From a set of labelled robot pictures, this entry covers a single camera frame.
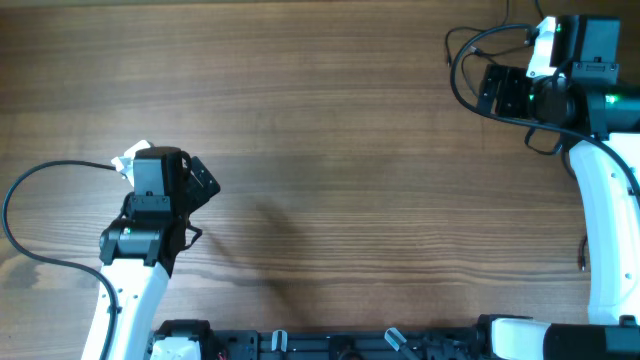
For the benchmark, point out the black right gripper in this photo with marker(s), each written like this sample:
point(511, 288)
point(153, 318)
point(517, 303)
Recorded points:
point(511, 79)

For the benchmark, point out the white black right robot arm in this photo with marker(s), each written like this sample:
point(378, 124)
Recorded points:
point(571, 87)

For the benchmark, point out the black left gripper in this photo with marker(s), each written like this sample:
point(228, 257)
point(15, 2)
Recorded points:
point(199, 196)

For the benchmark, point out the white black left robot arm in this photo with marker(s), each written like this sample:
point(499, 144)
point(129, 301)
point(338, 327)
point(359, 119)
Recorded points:
point(139, 248)

